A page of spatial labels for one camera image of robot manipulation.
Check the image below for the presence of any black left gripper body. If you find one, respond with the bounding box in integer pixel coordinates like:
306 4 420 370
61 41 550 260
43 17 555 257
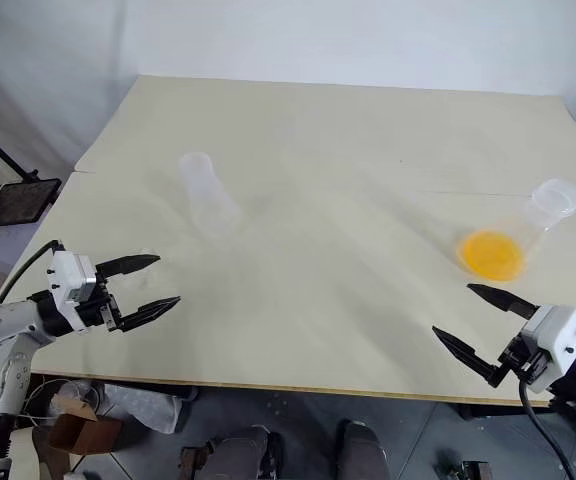
75 265 124 335

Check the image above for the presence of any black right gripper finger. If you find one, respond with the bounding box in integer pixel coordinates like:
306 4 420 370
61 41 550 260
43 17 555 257
431 325 500 377
466 282 542 321

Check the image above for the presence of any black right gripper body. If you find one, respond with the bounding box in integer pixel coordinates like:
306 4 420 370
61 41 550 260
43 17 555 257
487 334 550 389

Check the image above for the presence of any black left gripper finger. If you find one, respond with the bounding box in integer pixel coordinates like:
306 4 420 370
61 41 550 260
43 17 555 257
117 295 183 334
97 253 162 280

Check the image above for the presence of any clear flask with orange liquid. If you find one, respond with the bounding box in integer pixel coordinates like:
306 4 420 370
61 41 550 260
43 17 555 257
455 177 576 283

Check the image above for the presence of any crumpled white plastic bag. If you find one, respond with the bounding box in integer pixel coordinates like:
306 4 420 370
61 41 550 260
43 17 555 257
101 383 182 434

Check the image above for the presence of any black table leg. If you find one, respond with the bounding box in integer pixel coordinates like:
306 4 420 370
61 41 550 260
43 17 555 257
174 386 200 434

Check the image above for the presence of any dark metal floor part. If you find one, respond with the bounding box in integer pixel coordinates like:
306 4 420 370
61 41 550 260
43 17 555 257
432 449 495 480

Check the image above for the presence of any brown cardboard box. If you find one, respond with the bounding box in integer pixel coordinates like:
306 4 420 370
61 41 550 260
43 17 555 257
47 398 124 457

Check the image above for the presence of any dark rounded shape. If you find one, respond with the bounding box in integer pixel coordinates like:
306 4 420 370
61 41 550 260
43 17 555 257
201 424 285 480
336 419 400 480

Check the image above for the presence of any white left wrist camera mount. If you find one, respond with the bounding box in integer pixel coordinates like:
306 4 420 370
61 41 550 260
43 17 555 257
46 249 98 332

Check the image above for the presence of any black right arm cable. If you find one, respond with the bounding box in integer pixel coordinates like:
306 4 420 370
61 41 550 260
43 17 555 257
516 377 576 480

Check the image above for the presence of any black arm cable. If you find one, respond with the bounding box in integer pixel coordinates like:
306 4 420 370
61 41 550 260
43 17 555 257
516 377 576 480
0 238 65 306

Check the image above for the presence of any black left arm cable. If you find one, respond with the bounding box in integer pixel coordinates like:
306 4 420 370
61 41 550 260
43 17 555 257
0 238 65 306

